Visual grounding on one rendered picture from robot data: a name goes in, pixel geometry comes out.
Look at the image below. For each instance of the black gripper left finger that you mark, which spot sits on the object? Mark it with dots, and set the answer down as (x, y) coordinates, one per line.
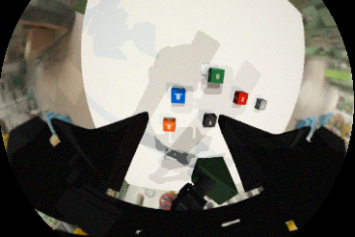
(109, 149)

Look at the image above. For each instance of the small red block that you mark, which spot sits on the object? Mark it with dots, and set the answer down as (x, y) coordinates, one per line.
(240, 98)

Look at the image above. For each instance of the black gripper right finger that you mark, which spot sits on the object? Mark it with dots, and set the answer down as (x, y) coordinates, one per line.
(255, 152)

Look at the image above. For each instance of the green block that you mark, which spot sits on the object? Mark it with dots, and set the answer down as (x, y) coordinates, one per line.
(216, 75)

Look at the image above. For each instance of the orange block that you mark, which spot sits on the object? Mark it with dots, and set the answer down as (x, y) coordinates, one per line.
(168, 124)

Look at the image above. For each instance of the blue block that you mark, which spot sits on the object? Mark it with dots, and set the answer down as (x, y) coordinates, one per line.
(177, 95)

